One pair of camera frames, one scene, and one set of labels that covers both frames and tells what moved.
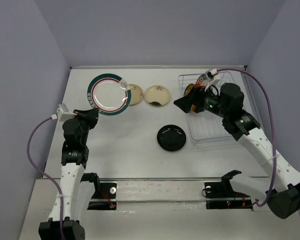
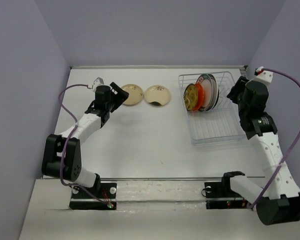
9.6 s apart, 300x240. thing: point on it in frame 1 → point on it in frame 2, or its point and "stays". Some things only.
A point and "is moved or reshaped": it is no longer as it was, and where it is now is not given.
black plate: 171,137 is moved or reshaped
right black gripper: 184,102 → 239,86
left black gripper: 92,115 → 120,97
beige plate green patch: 157,95 stays
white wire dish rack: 205,128 stays
